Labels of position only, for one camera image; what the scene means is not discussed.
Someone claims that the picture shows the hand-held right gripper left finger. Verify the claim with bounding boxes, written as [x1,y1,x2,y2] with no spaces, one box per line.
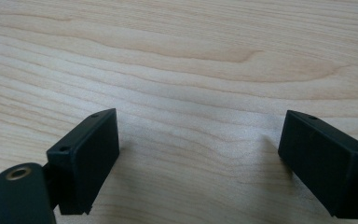
[46,107,120,216]

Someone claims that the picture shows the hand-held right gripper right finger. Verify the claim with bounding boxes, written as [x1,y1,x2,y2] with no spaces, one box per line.
[277,109,358,219]

